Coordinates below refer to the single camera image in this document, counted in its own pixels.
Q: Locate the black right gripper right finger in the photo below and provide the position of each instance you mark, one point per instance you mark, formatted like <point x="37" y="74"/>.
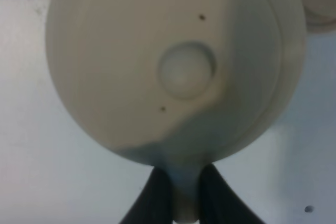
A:
<point x="218" y="202"/>

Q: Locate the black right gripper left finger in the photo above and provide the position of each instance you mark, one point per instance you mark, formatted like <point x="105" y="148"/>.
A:
<point x="154" y="204"/>

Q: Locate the tan ceramic teapot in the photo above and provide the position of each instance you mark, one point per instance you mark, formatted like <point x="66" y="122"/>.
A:
<point x="175" y="84"/>

